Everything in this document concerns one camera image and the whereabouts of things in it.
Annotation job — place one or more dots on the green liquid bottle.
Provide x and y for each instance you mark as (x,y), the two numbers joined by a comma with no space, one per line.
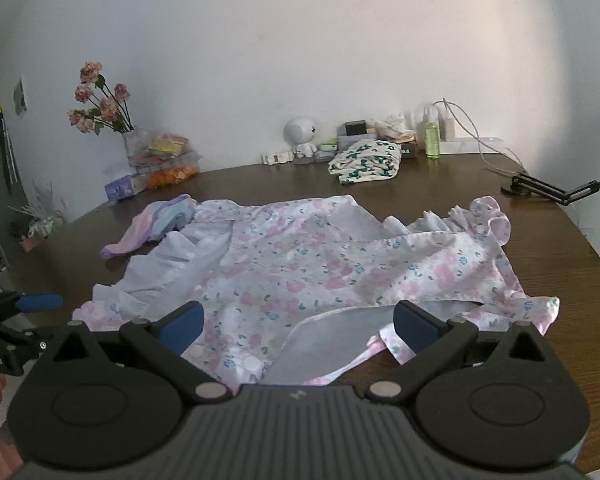
(432,132)

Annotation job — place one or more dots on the pink floral white garment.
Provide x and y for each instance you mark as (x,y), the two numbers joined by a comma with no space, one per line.
(297,293)

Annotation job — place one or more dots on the purple tissue pack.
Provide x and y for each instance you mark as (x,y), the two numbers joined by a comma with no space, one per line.
(125,187)

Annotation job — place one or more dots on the white round-head robot toy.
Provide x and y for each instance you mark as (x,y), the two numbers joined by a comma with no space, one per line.
(300,133)

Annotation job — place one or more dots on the white small car toy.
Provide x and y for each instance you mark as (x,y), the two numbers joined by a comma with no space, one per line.
(279,158)

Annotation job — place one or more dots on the black small box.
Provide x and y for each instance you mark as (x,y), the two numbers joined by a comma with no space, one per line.
(355,128)

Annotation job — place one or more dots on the green floral folded cloth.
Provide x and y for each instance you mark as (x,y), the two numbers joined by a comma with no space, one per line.
(366,161)

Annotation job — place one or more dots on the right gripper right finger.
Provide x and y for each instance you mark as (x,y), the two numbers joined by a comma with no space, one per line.
(439,347)

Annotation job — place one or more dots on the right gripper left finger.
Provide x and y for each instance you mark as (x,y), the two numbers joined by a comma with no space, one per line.
(158,347)

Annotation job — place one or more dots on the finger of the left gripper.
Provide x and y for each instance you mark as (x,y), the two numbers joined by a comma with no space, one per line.
(12,303)

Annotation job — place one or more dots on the pink artificial flower bouquet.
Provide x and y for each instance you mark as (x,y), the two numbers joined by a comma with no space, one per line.
(103,106)

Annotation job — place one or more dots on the grey box stack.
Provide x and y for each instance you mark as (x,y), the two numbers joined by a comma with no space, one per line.
(345,142)

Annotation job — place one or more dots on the pastel purple blue garment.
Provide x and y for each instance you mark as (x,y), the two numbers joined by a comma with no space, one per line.
(152,224)

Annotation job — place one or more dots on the stack of colourful packets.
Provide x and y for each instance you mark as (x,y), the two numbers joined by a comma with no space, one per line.
(160,159)

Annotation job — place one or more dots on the white power adapter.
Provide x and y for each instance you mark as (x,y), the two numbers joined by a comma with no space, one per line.
(447,129)

